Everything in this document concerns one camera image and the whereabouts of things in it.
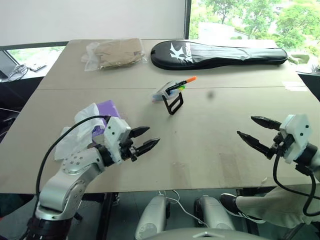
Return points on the dark window frame post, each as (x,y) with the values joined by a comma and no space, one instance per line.
(188,18)

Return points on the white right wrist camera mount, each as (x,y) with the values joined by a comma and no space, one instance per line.
(300,136)

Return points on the clear bag with brown contents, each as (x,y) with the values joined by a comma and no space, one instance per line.
(117,53)

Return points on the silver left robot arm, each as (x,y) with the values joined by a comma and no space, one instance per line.
(75,180)

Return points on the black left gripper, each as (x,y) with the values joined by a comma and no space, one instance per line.
(128,148)

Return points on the black racket bag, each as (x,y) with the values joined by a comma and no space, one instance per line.
(215,55)

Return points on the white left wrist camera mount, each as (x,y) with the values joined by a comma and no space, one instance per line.
(115,135)

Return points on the black side table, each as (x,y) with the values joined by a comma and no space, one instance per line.
(15,92)

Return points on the green highlighter pen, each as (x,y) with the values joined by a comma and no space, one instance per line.
(180,87)

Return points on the pale green crumpled cloth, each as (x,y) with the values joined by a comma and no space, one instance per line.
(298,59)

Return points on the white flat device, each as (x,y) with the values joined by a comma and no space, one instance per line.
(37,67)

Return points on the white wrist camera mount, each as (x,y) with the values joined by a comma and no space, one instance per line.
(300,136)
(115,135)

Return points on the white crumpled tissue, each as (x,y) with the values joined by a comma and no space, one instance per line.
(80,125)

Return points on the purple tissue box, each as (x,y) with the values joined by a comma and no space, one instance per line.
(110,110)

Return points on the black table leg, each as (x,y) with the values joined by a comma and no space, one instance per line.
(105,215)

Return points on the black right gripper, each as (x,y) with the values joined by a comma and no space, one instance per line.
(283,143)

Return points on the black pen with orange cap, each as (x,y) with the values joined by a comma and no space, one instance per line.
(183,81)

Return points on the grey robot torso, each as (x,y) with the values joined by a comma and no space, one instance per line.
(205,235)

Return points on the beige trouser leg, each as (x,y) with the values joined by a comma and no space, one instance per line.
(275,207)

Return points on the black sneaker with white stripes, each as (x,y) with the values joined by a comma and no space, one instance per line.
(231,205)

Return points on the pen holder with markers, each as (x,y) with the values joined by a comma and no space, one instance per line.
(175,105)

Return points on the clear plastic pen holder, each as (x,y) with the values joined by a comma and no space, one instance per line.
(160,94)

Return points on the silver left robot leg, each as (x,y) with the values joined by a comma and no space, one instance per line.
(152,215)

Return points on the silver robot leg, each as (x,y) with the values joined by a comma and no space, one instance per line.
(215,212)
(152,215)

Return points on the silver right robot leg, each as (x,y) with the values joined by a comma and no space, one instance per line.
(215,212)

